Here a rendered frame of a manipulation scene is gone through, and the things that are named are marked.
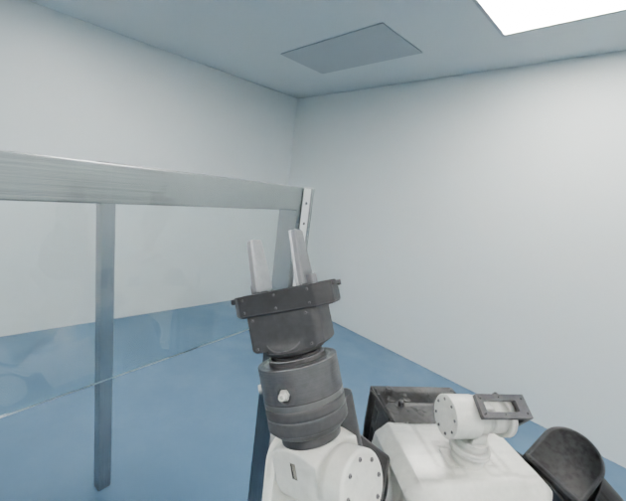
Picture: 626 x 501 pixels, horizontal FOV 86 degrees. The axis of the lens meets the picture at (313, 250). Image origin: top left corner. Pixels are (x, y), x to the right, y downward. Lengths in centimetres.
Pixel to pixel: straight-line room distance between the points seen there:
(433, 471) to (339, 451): 29
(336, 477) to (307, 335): 13
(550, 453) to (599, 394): 268
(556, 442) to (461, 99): 325
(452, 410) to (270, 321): 35
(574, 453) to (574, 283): 255
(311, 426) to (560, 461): 54
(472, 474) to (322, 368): 39
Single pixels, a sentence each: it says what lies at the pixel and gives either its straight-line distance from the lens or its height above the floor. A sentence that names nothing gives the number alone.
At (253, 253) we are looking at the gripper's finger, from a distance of 39.
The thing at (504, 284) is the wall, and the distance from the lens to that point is 342.
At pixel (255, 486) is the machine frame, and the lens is 126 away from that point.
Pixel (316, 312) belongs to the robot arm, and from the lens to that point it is 35.
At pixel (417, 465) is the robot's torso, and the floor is 129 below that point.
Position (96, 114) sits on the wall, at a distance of 406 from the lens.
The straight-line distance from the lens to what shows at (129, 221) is 60.
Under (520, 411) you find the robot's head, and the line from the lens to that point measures 66.
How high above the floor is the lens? 170
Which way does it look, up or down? 10 degrees down
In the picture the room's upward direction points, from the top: 7 degrees clockwise
